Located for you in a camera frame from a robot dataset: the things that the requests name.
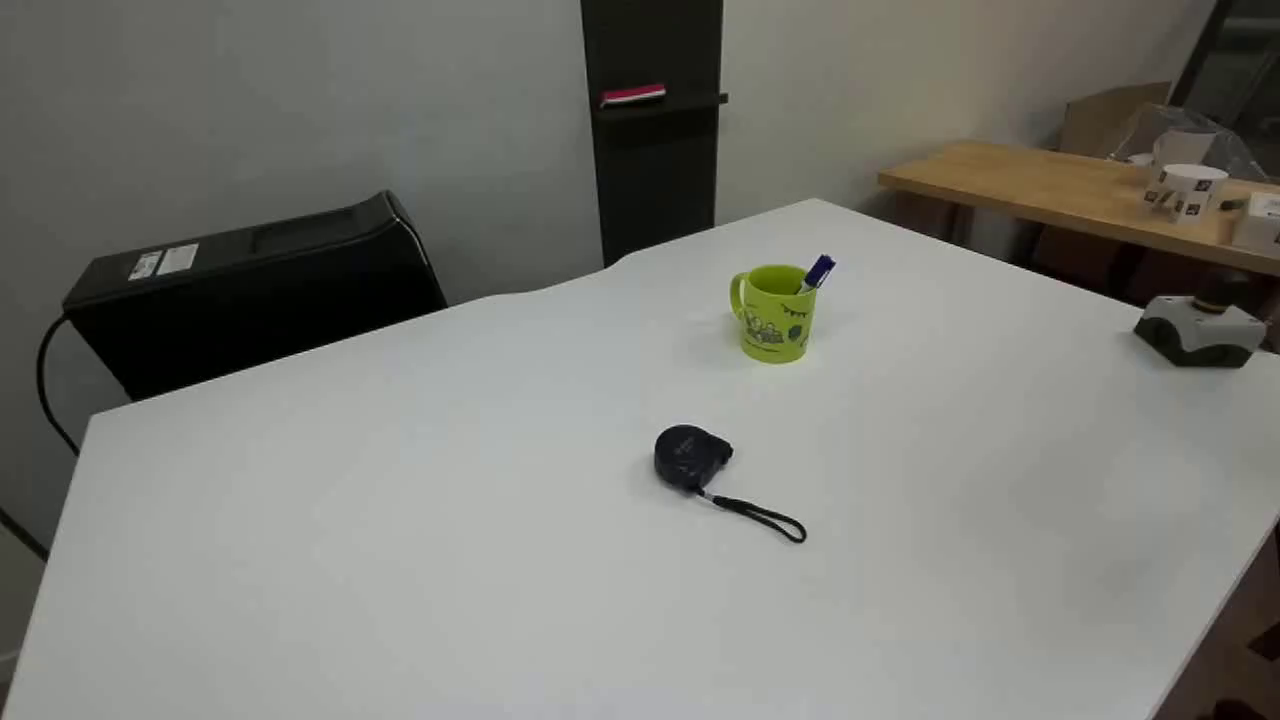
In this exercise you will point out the yellow-green printed mug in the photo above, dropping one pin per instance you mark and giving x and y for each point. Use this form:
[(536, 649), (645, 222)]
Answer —
[(775, 321)]

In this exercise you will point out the blue capped white marker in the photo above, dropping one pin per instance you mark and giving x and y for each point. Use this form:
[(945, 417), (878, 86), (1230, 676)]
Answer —
[(819, 269)]

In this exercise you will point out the white printed mug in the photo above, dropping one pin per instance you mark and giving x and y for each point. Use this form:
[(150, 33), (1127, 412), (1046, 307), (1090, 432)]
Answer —
[(1186, 184)]

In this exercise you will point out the tall black cabinet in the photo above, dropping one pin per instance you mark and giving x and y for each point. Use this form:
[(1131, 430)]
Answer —
[(653, 172)]

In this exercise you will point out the pink flat item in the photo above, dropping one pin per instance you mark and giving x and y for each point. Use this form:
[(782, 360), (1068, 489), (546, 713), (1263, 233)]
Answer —
[(633, 94)]

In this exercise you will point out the black computer tower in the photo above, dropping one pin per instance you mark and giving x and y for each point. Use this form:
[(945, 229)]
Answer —
[(254, 296)]

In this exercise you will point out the light wooden side table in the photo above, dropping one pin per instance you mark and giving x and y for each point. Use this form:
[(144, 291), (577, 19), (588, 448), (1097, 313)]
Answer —
[(1041, 183)]

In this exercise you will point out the brown cardboard box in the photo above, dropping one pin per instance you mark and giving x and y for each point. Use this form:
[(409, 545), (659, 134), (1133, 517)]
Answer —
[(1104, 123)]

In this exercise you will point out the grey and black desk device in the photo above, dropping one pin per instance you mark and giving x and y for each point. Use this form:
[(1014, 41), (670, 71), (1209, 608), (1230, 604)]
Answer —
[(1202, 332)]

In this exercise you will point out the clear plastic bag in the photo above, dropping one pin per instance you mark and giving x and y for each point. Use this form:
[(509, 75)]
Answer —
[(1196, 143)]

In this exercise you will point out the small white box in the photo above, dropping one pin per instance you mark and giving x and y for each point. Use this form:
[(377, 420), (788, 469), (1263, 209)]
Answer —
[(1263, 222)]

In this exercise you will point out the dark glass door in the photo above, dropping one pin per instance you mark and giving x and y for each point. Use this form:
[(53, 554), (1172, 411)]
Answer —
[(1242, 67)]

